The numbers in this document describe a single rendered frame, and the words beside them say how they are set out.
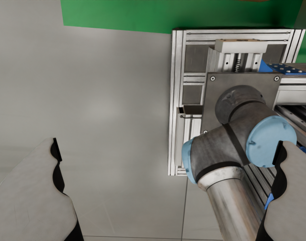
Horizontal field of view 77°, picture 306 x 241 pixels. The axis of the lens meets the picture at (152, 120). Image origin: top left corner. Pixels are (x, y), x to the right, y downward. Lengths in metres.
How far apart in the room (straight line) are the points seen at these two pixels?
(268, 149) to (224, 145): 0.09
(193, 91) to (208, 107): 0.87
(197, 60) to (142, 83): 0.51
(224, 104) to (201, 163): 0.22
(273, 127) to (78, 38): 1.55
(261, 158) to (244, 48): 0.34
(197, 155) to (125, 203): 2.17
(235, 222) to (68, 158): 2.03
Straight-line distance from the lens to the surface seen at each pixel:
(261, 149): 0.50
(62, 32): 1.80
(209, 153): 0.49
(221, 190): 0.47
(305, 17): 1.37
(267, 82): 0.70
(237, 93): 0.62
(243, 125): 0.51
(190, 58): 1.46
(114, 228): 3.05
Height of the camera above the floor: 1.63
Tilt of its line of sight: 62 degrees down
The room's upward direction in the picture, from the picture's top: 175 degrees counter-clockwise
